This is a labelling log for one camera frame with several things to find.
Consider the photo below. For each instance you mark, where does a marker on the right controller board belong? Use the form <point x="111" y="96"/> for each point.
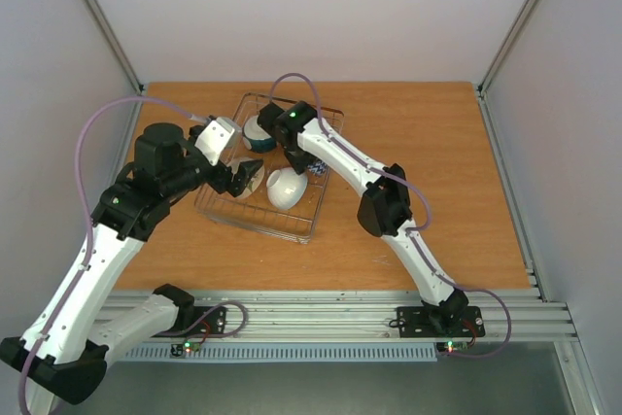
<point x="452" y="347"/>

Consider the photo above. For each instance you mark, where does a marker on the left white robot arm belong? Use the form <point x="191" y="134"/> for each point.
<point x="64" y="355"/>

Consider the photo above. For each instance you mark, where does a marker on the teal and white bowl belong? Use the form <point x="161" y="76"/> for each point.
<point x="255" y="139"/>

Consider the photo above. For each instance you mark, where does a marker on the left aluminium frame post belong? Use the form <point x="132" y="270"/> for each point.
<point x="106" y="30"/>

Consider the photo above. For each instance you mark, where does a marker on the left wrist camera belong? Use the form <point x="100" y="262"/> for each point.
<point x="219" y="134"/>

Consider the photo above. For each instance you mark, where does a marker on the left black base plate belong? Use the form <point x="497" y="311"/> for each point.
<point x="214" y="320"/>

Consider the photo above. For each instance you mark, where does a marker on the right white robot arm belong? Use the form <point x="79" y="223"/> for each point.
<point x="385" y="208"/>

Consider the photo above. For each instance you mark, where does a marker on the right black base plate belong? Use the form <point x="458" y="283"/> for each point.
<point x="415" y="322"/>

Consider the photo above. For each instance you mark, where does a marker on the floral cream bowl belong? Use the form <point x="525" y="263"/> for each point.
<point x="248" y="173"/>

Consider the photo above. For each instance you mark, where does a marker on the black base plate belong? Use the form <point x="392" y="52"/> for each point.
<point x="214" y="320"/>
<point x="415" y="322"/>

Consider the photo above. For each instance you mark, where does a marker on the right aluminium frame post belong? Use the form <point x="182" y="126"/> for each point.
<point x="508" y="43"/>

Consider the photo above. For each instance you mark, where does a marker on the grey slotted cable duct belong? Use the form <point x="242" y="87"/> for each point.
<point x="336" y="352"/>

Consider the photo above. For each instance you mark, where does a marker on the chrome wire dish rack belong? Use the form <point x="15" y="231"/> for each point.
<point x="256" y="213"/>

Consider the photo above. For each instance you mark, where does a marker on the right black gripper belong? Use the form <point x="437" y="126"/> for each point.
<point x="298" y="160"/>

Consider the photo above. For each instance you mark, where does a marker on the controller board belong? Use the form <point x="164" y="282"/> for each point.
<point x="452" y="347"/>
<point x="185" y="349"/>

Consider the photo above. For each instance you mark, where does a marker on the aluminium mounting rail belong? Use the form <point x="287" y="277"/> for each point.
<point x="364" y="316"/>

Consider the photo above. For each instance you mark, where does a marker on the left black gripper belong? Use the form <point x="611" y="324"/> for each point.
<point x="224" y="184"/>

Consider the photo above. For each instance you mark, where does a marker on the red patterned small dish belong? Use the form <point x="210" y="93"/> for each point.
<point x="317" y="170"/>

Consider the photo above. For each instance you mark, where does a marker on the aluminium frame post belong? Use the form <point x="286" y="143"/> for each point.
<point x="106" y="30"/>
<point x="508" y="43"/>

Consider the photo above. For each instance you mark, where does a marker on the left controller board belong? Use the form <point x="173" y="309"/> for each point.
<point x="185" y="349"/>

